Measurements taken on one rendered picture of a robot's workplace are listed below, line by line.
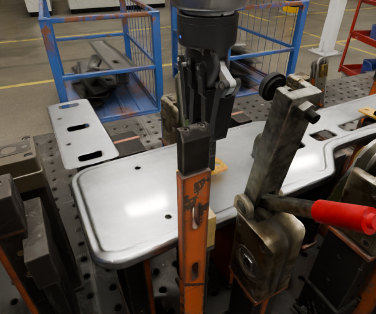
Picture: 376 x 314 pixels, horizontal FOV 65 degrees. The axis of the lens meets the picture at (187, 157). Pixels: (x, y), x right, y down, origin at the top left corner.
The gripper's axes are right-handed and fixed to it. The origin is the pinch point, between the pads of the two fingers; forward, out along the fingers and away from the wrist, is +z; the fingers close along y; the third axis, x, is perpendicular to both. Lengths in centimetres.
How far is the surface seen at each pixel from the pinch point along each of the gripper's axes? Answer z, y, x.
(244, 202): -2.0, -14.5, 2.7
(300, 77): 0.6, 18.1, -39.1
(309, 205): -6.4, -21.1, 0.7
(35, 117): 105, 255, 32
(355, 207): -9.2, -24.8, 0.4
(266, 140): -10.8, -15.3, 1.9
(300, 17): 23, 169, -195
